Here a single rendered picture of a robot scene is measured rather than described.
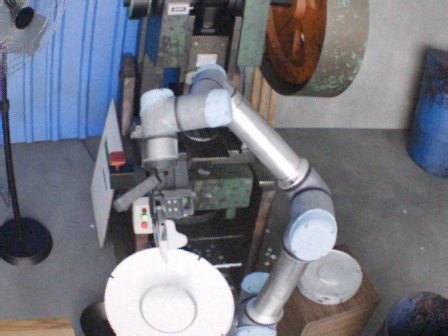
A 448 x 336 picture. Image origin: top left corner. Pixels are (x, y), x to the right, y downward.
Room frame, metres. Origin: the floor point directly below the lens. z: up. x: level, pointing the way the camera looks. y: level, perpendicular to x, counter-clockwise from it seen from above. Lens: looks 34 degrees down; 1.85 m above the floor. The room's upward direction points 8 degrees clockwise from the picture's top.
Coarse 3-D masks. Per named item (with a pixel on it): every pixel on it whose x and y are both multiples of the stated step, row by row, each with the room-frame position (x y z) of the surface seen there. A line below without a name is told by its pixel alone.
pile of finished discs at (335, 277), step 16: (320, 256) 1.60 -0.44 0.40; (336, 256) 1.61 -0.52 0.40; (304, 272) 1.49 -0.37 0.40; (320, 272) 1.49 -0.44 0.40; (336, 272) 1.50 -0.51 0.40; (352, 272) 1.51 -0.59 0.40; (304, 288) 1.41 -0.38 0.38; (320, 288) 1.40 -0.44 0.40; (336, 288) 1.41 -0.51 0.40; (352, 288) 1.41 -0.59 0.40
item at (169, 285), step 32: (128, 256) 0.79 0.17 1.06; (192, 256) 0.82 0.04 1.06; (128, 288) 0.74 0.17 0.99; (160, 288) 0.76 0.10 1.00; (192, 288) 0.78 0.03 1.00; (224, 288) 0.79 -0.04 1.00; (128, 320) 0.69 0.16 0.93; (160, 320) 0.71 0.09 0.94; (192, 320) 0.73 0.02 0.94; (224, 320) 0.75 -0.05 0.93
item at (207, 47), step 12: (192, 36) 1.80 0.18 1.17; (204, 36) 1.81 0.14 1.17; (216, 36) 1.83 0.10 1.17; (228, 36) 1.84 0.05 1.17; (192, 48) 1.80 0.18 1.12; (204, 48) 1.81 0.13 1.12; (216, 48) 1.83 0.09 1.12; (192, 60) 1.80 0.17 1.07; (204, 60) 1.82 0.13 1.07; (216, 60) 1.83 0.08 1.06; (192, 72) 1.79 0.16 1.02; (180, 84) 1.84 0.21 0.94
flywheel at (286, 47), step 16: (304, 0) 1.95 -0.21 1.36; (320, 0) 1.99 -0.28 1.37; (272, 16) 2.24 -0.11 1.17; (288, 16) 2.09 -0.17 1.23; (304, 16) 1.94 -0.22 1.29; (320, 16) 1.82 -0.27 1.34; (272, 32) 2.19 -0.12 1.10; (288, 32) 2.06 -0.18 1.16; (304, 32) 1.92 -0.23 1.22; (320, 32) 1.73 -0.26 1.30; (272, 48) 2.11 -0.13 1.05; (288, 48) 2.04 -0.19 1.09; (304, 48) 1.90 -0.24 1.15; (320, 48) 1.71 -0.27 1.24; (272, 64) 2.08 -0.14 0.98; (288, 64) 1.97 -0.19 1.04; (304, 64) 1.81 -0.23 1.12; (288, 80) 1.92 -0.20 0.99; (304, 80) 1.79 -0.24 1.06
